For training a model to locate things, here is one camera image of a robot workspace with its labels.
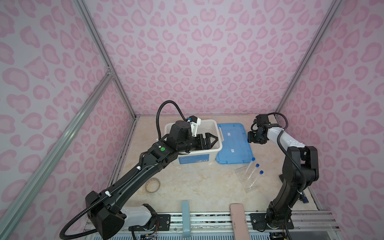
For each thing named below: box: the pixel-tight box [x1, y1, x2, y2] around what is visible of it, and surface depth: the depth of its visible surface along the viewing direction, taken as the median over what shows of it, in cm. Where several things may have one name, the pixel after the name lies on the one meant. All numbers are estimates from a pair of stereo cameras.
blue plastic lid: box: [216, 123, 253, 164], surface depth 103 cm
